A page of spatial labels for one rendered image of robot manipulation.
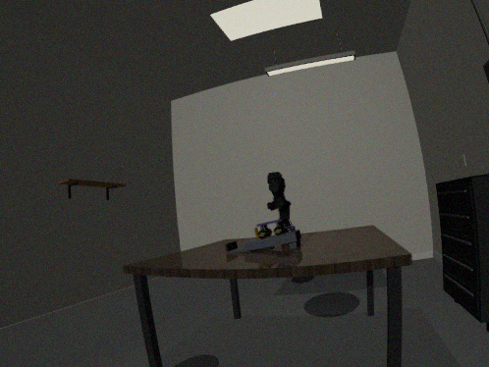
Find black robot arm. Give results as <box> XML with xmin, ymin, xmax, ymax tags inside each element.
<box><xmin>267</xmin><ymin>172</ymin><xmax>291</xmax><ymax>227</ymax></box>

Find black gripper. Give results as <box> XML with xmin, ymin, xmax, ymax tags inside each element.
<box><xmin>273</xmin><ymin>191</ymin><xmax>291</xmax><ymax>219</ymax></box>

